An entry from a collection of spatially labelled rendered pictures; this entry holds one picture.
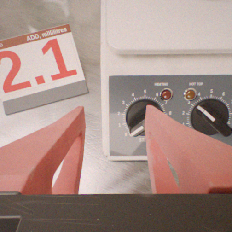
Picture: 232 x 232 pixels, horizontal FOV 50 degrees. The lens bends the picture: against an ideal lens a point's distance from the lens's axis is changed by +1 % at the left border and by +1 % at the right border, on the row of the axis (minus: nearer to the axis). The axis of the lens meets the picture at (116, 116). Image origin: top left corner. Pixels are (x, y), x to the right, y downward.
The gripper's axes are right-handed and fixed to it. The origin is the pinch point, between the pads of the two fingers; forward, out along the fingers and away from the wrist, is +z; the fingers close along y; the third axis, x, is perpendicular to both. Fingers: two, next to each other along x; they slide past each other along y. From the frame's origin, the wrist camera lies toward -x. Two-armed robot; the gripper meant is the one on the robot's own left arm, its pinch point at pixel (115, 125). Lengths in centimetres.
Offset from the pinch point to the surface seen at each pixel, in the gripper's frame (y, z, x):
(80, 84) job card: 3.7, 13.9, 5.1
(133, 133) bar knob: -1.5, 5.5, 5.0
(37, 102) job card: 8.2, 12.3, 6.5
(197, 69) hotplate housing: -6.8, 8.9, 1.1
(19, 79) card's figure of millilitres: 9.8, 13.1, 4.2
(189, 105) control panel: -6.3, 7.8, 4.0
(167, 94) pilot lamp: -4.3, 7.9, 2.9
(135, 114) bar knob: -1.7, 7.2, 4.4
